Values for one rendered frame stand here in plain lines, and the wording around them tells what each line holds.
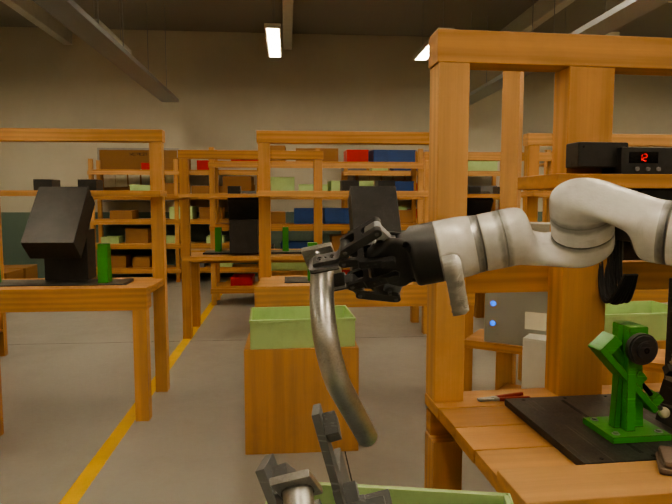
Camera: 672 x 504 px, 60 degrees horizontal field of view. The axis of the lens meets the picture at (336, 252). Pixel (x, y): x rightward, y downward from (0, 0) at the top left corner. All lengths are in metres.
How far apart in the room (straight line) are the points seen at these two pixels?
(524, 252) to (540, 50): 1.18
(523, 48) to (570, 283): 0.69
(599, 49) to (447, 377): 1.04
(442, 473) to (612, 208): 1.30
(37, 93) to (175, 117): 2.51
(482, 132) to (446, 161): 10.33
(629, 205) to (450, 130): 1.05
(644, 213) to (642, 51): 1.32
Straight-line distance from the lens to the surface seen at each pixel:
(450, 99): 1.71
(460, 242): 0.69
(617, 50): 1.95
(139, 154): 11.64
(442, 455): 1.84
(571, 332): 1.88
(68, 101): 12.13
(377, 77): 11.68
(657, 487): 1.40
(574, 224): 0.71
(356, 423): 0.79
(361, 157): 8.33
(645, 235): 0.70
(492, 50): 1.78
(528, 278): 1.89
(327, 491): 1.13
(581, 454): 1.49
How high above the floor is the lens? 1.47
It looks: 5 degrees down
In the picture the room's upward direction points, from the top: straight up
